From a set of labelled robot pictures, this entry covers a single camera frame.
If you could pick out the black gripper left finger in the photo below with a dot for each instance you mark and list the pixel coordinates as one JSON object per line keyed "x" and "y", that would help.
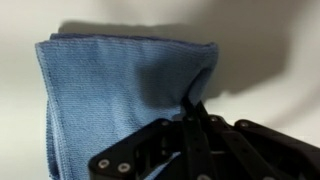
{"x": 150, "y": 150}

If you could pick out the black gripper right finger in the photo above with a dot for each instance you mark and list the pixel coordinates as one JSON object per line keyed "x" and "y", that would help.
{"x": 253, "y": 153}

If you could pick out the blue towel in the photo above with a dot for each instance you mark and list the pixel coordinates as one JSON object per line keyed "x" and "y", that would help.
{"x": 100, "y": 93}

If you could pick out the black framed whiteboard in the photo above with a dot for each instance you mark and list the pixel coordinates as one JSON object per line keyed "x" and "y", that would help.
{"x": 20, "y": 20}

